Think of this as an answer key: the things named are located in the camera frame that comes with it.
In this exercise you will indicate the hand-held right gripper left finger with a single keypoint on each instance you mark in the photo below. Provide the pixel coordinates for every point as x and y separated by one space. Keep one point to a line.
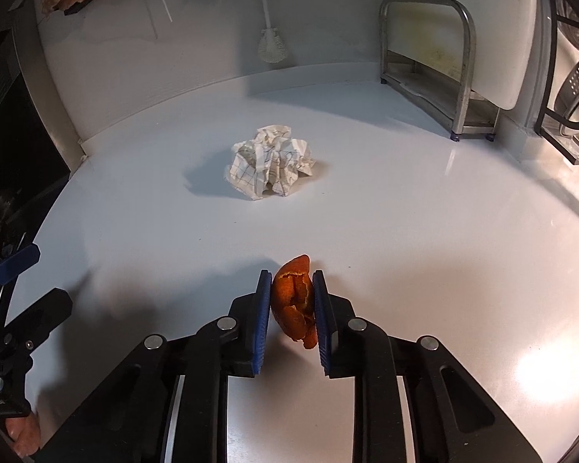
260 323

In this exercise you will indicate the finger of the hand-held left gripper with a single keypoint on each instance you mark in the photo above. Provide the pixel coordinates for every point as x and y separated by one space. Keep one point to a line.
41 316
17 263

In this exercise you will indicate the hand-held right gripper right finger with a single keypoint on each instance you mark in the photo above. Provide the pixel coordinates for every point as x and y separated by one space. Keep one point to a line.
322 323

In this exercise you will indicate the orange peel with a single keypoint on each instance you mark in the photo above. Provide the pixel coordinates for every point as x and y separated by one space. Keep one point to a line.
296 306

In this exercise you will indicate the person's left hand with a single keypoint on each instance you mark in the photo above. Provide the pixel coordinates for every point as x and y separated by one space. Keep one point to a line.
25 434

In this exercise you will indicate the dark kitchen appliance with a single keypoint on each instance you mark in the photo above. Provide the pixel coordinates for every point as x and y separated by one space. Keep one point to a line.
14 106

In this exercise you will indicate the crumpled checked paper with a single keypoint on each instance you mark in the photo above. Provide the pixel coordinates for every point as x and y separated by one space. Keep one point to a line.
270 161

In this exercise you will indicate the steel cutting board rack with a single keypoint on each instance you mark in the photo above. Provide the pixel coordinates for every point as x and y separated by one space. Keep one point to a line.
431 72

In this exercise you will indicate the white bottle brush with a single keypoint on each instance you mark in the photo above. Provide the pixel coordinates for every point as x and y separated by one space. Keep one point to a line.
270 24

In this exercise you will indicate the white cutting board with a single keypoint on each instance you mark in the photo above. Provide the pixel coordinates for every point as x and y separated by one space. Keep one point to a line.
467 24

